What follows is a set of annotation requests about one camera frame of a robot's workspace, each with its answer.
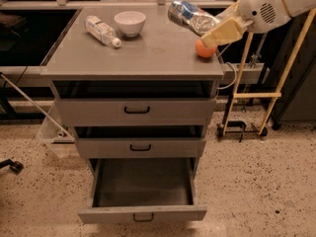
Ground black clamp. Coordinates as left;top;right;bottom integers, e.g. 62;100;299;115
216;120;268;142

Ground yellow wooden ladder frame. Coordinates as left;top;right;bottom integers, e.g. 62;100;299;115
221;8;316;137

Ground grey bottom drawer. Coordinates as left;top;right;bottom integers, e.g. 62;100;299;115
78;158;206;224

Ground orange fruit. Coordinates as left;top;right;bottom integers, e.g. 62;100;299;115
196;39;217;58

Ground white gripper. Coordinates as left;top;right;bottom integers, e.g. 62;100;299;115
200;0;291;48

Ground white power cable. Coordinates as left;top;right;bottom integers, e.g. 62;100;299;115
215;42;238;91

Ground grey drawer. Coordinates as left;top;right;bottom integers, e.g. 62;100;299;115
75;138;206;159
78;158;206;224
55;99;215;126

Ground black chair caster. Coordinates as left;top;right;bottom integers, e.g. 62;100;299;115
0;159;24;174

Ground grey metal rod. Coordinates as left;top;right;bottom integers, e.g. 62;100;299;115
0;72;75;140

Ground grey top drawer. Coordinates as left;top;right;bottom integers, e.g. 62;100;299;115
55;99;215;126

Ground white ceramic bowl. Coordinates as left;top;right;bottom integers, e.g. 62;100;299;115
115;11;146;37

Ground clear plastic water bottle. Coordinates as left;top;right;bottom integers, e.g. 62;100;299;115
84;16;121;48

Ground grey middle drawer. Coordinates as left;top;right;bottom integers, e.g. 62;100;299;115
75;138;206;159

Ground grey drawer cabinet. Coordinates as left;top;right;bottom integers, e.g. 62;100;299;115
39;4;225;160

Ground grey metal pole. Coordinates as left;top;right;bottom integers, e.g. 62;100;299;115
248;34;268;68

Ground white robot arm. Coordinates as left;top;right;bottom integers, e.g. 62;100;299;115
200;0;316;48

